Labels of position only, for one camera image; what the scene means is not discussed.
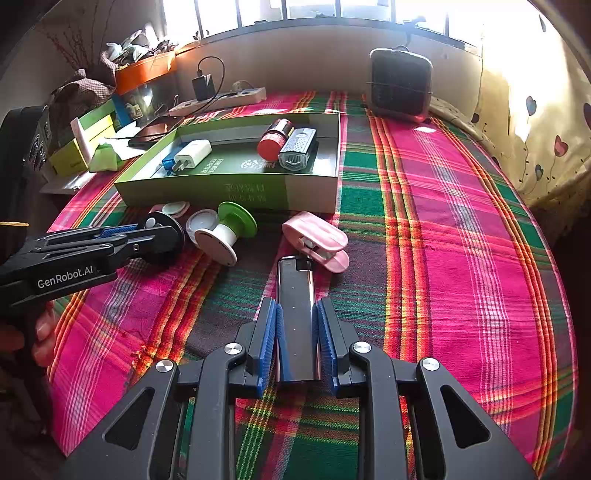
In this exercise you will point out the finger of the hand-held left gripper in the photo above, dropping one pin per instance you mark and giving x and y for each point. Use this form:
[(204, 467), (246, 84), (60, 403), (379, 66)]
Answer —
[(117, 230), (138, 247)]

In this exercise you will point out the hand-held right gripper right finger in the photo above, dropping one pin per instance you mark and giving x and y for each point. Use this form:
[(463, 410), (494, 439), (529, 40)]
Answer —
[(325, 341)]

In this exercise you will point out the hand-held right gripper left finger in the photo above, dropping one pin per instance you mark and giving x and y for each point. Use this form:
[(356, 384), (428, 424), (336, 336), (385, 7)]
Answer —
[(268, 341)]

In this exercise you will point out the silver lighter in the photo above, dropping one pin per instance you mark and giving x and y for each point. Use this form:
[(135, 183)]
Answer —
[(298, 323)]

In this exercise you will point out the black round key fob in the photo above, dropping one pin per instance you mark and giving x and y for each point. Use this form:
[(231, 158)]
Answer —
[(174, 230)]

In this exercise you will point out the blue clear usb tester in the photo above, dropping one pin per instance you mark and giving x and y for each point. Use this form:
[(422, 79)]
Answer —
[(167, 165)]

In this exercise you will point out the green white spool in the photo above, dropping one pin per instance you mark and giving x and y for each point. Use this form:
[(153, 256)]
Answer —
[(238, 219)]

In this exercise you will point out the green cardboard box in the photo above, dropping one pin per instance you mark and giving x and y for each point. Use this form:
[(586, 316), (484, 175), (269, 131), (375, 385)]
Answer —
[(231, 189)]

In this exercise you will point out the white wall charger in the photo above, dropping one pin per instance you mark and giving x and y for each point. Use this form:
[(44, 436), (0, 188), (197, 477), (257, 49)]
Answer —
[(194, 152)]

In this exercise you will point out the pink clip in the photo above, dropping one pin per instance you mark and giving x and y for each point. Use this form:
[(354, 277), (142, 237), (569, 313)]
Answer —
[(314, 230)]

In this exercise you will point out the red capped bottle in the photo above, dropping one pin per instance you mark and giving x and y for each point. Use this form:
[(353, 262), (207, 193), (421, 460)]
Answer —
[(272, 141)]

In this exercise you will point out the black device with grille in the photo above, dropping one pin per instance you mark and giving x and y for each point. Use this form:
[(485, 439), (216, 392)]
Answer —
[(298, 147)]

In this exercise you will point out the person's left hand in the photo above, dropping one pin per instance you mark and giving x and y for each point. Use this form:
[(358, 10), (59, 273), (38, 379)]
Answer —
[(44, 334)]

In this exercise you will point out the green tissue pack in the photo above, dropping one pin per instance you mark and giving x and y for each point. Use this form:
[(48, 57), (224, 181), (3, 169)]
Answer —
[(104, 159)]

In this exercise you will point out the yellow box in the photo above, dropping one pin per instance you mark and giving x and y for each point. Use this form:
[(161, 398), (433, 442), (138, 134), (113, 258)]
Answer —
[(67, 159)]

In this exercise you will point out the white tube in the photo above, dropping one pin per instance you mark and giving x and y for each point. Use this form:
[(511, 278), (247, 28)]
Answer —
[(81, 143)]

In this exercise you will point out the black smartphone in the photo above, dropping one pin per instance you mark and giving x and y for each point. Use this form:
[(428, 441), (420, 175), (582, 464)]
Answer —
[(154, 131)]

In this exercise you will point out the blue carton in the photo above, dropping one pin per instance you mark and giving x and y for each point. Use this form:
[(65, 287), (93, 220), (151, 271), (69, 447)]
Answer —
[(124, 110)]

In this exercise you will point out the clear tank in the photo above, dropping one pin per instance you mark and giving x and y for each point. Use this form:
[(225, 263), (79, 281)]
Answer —
[(154, 97)]

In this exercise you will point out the brown cloth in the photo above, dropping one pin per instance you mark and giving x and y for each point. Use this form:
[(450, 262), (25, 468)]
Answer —
[(83, 92)]

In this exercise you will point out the orange tray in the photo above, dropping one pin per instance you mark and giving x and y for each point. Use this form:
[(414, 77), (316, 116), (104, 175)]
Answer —
[(143, 71)]

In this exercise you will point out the black charger adapter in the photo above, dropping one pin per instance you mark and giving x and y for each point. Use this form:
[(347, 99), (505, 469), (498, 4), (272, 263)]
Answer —
[(203, 87)]

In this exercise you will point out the white power strip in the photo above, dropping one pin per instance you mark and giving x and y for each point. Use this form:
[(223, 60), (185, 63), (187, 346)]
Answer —
[(231, 98)]

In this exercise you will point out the pile of small pale things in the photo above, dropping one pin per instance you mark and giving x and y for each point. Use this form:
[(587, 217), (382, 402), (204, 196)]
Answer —
[(134, 46)]

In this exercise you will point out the white plug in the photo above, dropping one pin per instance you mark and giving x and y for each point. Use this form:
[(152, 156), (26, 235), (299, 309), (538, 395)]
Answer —
[(240, 86)]

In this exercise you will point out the small black heater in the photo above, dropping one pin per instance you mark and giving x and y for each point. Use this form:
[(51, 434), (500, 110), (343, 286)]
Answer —
[(400, 85)]

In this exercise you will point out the window with metal bars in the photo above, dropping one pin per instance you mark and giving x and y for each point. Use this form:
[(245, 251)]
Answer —
[(323, 14)]

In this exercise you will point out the cream heart print curtain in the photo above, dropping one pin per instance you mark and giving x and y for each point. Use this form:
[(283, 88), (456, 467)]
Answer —
[(545, 138)]

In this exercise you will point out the black window latch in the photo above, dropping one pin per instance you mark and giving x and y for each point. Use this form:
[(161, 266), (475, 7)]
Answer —
[(415, 27)]

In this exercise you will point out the twig wall decoration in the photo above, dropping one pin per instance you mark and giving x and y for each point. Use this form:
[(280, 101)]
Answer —
[(69, 50)]

